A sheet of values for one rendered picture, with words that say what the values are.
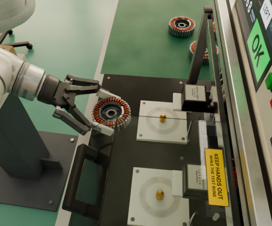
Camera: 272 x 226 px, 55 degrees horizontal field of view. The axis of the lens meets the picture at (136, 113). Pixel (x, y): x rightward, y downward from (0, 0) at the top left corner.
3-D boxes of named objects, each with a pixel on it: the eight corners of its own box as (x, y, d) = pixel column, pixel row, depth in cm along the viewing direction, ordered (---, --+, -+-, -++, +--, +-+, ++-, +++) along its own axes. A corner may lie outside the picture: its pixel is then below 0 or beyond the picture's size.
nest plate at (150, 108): (136, 141, 79) (136, 138, 78) (140, 102, 88) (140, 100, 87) (186, 145, 78) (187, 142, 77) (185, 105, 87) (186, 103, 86)
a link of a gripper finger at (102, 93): (95, 95, 78) (95, 93, 79) (116, 104, 81) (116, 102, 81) (99, 90, 76) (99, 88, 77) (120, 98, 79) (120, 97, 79)
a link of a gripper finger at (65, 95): (66, 92, 69) (62, 94, 68) (94, 123, 69) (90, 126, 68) (61, 100, 72) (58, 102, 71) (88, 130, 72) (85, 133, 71)
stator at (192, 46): (189, 64, 102) (191, 57, 99) (187, 45, 108) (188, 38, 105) (218, 65, 101) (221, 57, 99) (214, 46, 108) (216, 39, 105)
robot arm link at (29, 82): (9, 100, 67) (32, 109, 69) (15, 80, 60) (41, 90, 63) (21, 75, 72) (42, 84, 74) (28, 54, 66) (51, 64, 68)
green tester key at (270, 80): (266, 89, 37) (272, 80, 36) (264, 80, 38) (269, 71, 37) (274, 90, 37) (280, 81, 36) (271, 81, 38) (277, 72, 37)
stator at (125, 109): (89, 132, 74) (87, 125, 71) (96, 102, 81) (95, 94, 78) (128, 136, 74) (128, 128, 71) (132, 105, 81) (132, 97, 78)
